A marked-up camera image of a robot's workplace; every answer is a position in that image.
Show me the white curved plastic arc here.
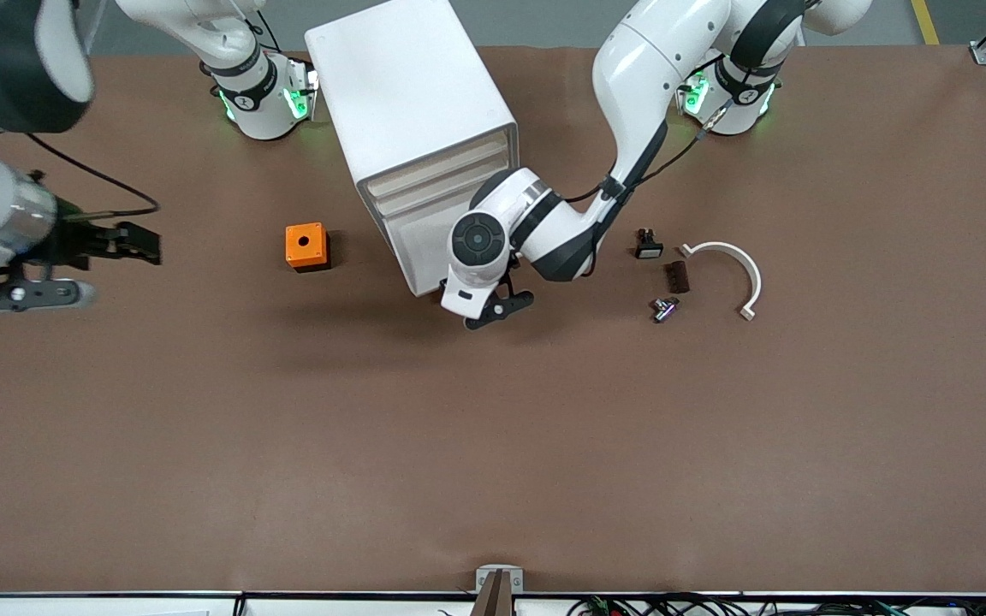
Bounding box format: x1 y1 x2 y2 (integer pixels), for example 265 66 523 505
679 241 763 323

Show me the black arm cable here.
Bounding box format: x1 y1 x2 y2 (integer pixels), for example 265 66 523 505
561 94 738 206
27 133 160 222

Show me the orange button enclosure box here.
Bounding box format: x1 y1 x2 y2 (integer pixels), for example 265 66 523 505
285 222 331 273

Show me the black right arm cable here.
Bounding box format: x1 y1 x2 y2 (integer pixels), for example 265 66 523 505
27 133 160 222

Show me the black cable bundle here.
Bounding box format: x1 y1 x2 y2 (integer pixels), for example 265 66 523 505
566 595 986 616

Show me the white drawer cabinet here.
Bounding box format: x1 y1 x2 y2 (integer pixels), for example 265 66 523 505
304 0 520 258

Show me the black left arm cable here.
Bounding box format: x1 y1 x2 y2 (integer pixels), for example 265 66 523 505
561 94 738 206

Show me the grey metal bracket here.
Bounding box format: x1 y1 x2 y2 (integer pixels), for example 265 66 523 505
476 565 524 594

